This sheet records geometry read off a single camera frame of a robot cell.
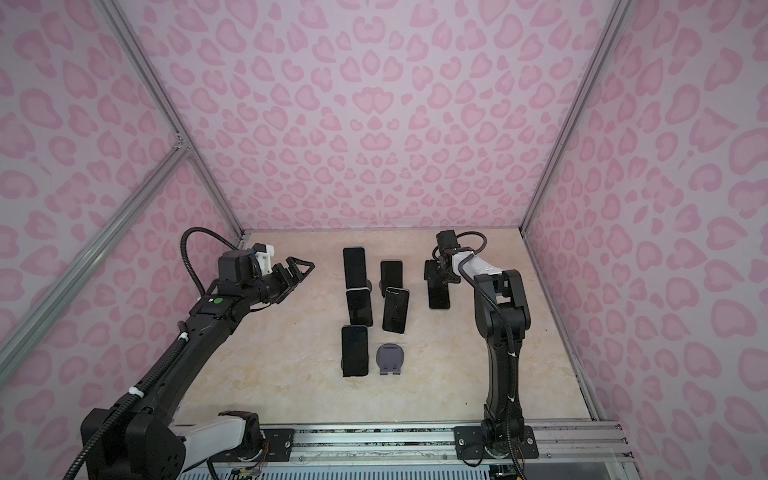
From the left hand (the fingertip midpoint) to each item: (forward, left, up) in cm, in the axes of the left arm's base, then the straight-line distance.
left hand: (307, 268), depth 78 cm
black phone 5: (-16, -12, -16) cm, 25 cm away
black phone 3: (+3, -11, -27) cm, 29 cm away
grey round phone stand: (-15, -21, -23) cm, 35 cm away
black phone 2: (+8, -22, -15) cm, 27 cm away
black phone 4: (-1, -23, -18) cm, 29 cm away
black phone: (+11, -10, -14) cm, 21 cm away
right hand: (+14, -38, -22) cm, 46 cm away
